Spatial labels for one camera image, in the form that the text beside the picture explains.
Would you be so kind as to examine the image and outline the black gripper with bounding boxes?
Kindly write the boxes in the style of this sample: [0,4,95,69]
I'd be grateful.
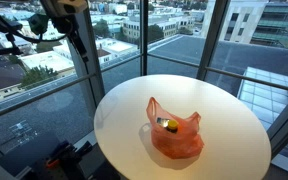
[50,14,90,64]

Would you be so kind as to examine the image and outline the brown bottle with yellow lid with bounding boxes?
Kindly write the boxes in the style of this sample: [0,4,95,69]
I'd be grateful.
[165,118,180,134]

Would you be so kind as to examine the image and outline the orange plastic bag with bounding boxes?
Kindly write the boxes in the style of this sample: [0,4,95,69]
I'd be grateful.
[145,96,205,160]

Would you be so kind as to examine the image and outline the black horizontal bar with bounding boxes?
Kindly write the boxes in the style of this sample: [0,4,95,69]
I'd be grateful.
[0,46,23,59]

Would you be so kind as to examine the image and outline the blue mentos gum box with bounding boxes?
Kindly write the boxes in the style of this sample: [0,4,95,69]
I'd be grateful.
[156,116,170,128]

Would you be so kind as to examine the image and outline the orange clamp part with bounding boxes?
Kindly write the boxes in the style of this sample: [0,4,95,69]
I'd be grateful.
[45,158,61,169]

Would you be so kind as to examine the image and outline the black equipment base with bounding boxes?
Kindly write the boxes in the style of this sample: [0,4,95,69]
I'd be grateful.
[30,139,122,180]

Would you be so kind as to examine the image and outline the green camera box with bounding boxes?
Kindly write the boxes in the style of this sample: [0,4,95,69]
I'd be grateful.
[28,13,50,36]

